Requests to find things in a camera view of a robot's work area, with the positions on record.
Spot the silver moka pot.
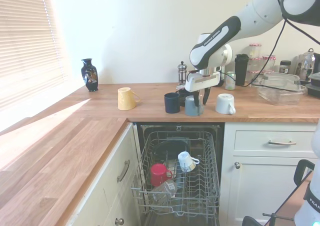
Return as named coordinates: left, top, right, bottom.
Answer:
left=296, top=48, right=317, bottom=82

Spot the clear glass with label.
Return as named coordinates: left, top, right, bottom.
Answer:
left=148, top=179, right=179, bottom=211

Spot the dark blue painted vase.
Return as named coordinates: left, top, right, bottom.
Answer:
left=80, top=58, right=100, bottom=93

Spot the grey wire dishwasher mug rack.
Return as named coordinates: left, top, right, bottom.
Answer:
left=130, top=130, right=222, bottom=219

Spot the clear plastic food container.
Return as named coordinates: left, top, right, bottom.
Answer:
left=250, top=71, right=307, bottom=106

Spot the tall navy mug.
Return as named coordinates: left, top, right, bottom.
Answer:
left=163, top=92, right=182, bottom=114

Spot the glass jar red checked lid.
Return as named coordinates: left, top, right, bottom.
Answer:
left=262, top=54, right=277, bottom=73
left=246, top=70, right=262, bottom=84
left=247, top=56, right=264, bottom=73
left=248, top=43, right=263, bottom=60

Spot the black shaker bottle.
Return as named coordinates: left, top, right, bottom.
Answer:
left=234, top=53, right=250, bottom=87

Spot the small white mug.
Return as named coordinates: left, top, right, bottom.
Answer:
left=177, top=150, right=201, bottom=173

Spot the yellow mug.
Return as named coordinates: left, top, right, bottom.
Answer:
left=117, top=86, right=142, bottom=111

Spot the wide beige window blind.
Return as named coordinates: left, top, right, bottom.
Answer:
left=0, top=0, right=67, bottom=112

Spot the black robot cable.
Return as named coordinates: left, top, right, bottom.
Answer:
left=221, top=0, right=320, bottom=88

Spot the built-in dishwasher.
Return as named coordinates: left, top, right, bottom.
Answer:
left=136, top=122, right=226, bottom=226

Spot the glass french press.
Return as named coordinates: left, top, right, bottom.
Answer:
left=177, top=60, right=189, bottom=86

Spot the black metal clamp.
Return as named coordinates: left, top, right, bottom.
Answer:
left=262, top=211, right=296, bottom=226

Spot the black lidded food container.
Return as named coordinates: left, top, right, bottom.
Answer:
left=304, top=81, right=320, bottom=97
left=307, top=71, right=320, bottom=83

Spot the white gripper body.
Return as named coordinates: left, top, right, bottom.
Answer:
left=184, top=71, right=222, bottom=93

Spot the metal drawer handle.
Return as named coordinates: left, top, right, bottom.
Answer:
left=268, top=139, right=297, bottom=146
left=116, top=159, right=131, bottom=183

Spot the wide dark printed mug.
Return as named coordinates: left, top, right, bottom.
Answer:
left=175, top=88, right=191, bottom=108

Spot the black coffee machine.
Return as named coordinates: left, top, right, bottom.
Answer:
left=313, top=51, right=320, bottom=73

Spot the red mug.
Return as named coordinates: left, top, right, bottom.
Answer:
left=149, top=163, right=174, bottom=188

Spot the black plastic dish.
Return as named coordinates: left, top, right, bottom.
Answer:
left=152, top=138, right=190, bottom=162

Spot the black padded bracket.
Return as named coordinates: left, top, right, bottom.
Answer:
left=292, top=158, right=316, bottom=187

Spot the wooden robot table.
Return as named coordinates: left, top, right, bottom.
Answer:
left=274, top=172, right=315, bottom=226

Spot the grey mug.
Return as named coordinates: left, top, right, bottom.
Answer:
left=184, top=95, right=204, bottom=117

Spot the small jar dark lid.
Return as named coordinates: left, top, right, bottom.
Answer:
left=279, top=60, right=293, bottom=75

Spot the large white mug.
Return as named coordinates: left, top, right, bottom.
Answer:
left=214, top=93, right=237, bottom=116

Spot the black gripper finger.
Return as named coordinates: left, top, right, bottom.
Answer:
left=202, top=85, right=212, bottom=106
left=192, top=89, right=201, bottom=109

